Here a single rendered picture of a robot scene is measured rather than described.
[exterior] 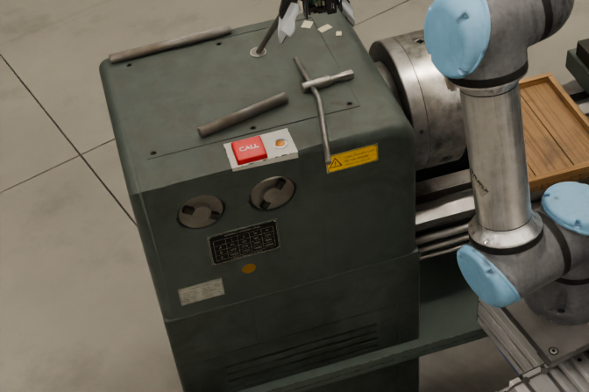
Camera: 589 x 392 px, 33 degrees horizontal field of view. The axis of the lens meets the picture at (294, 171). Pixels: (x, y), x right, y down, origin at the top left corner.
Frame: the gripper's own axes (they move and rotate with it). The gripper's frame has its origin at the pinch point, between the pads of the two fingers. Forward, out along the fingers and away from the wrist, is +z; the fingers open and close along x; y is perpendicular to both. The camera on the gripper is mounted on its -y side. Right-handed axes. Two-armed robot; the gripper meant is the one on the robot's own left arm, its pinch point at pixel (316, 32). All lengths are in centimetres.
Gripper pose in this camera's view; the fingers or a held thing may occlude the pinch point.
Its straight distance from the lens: 195.2
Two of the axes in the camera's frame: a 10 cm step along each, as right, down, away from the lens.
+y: 2.8, 6.4, -7.2
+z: 0.8, 7.3, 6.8
